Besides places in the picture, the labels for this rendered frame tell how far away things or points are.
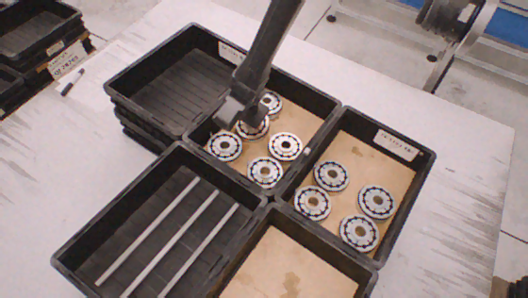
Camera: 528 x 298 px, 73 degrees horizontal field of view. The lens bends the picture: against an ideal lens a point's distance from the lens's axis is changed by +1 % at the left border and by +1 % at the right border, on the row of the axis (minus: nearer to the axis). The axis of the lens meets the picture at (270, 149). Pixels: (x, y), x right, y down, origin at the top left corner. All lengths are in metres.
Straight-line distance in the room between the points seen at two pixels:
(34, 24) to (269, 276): 1.76
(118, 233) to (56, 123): 0.56
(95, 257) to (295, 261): 0.48
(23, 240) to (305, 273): 0.78
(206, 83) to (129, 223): 0.52
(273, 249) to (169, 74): 0.70
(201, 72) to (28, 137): 0.60
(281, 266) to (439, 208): 0.60
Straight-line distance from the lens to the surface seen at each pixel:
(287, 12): 0.62
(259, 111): 0.96
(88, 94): 1.46
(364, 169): 1.10
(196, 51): 1.36
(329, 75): 1.51
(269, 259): 0.93
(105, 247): 0.99
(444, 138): 1.48
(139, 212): 1.00
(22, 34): 2.18
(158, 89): 1.24
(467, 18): 1.16
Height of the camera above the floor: 1.71
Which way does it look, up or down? 56 degrees down
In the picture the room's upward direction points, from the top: 9 degrees clockwise
